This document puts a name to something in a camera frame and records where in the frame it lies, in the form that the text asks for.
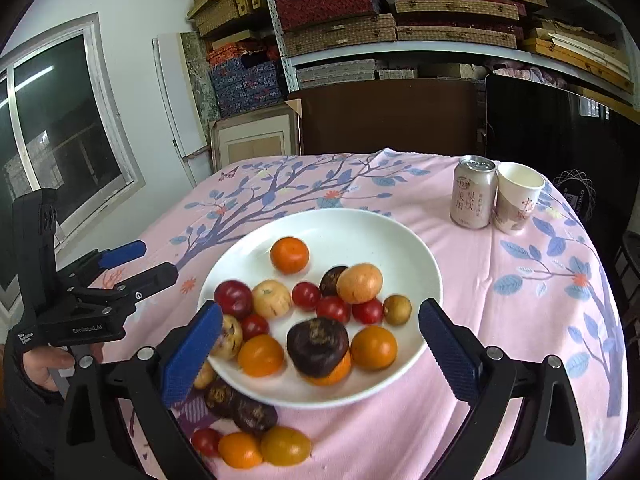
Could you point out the peach-coloured round fruit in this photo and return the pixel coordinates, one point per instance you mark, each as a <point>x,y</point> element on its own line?
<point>359,283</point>

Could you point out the stack of wooden frames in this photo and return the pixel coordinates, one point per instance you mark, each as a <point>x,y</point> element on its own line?
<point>575,52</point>

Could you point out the beige framed picture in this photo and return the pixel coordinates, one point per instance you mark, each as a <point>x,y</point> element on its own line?
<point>255,142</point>

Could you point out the pink cloth bundle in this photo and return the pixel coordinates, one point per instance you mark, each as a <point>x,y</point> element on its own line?
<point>530,71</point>

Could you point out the white narrow board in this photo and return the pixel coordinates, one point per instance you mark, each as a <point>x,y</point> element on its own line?
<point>175,100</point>

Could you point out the dark red plum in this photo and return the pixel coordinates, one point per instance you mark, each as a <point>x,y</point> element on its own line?
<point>233,300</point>

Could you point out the small yellow pepino melon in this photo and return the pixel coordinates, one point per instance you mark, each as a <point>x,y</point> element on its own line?
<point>205,376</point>

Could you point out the orange tomato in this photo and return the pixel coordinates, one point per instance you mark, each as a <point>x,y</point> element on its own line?
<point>260,356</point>
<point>373,348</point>

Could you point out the pile of yellow woven boxes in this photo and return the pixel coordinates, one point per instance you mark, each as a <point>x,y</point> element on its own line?
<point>220,5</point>

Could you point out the dark brown water chestnut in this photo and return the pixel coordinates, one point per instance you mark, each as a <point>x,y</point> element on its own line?
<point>220,396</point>
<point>317,346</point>
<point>330,279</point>
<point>253,415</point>

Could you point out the dark pane sliding window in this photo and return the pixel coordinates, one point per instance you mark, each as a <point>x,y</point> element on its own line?
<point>65,125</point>

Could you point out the red patterned box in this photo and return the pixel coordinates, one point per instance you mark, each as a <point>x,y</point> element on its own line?
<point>325,5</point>

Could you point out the stack of blue floral boxes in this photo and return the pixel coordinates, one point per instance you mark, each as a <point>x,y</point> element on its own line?
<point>245,82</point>

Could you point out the pink deer print tablecloth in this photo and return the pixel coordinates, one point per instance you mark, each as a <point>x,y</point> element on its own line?
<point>475,310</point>

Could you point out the large orange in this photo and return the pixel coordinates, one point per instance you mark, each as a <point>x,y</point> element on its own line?
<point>332,375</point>

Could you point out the black glossy panel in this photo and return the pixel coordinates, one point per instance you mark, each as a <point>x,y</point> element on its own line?
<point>550,130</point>

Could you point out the brown wooden board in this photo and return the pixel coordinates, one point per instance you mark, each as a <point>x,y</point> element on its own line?
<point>390,117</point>

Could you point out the white plate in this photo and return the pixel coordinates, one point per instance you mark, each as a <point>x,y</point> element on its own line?
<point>350,240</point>

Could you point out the person's left forearm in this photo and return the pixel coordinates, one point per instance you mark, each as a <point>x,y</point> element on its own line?
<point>25,425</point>

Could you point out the stack of woven straw boxes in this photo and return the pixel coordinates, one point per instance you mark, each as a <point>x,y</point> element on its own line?
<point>340,35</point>

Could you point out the person's left hand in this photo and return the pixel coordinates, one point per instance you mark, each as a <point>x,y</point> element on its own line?
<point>45,365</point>

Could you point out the orange mandarin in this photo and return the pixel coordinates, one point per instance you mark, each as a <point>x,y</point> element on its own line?
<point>289,255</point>
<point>240,451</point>

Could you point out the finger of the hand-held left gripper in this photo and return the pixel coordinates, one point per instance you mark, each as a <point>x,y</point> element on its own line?
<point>122,253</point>
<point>155,276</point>

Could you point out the brown longan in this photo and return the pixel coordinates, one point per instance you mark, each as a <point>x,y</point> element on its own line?
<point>397,310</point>

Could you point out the grey marbled slab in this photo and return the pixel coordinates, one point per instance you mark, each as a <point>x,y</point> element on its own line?
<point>197,75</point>

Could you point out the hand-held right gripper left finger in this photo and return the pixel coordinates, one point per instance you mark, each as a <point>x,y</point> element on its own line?
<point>192,355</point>

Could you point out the greenish yellow tomato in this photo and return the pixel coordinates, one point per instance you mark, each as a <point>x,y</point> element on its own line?
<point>285,446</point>

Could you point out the white metal shelf rack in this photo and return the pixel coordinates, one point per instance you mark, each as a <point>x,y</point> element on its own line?
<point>350,51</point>

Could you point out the pink drink can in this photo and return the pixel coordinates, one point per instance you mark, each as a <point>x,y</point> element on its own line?
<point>472,195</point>

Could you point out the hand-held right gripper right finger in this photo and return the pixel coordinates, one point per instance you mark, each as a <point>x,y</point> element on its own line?
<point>450,350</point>

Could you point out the red cherry tomato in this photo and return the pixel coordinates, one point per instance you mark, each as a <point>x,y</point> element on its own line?
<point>305,295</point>
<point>367,311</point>
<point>332,309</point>
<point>255,326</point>

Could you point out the large yellow pepino melon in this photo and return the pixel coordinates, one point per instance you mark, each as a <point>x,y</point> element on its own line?
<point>229,337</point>

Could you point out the white paper cup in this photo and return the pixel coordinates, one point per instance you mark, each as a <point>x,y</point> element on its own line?
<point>517,205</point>

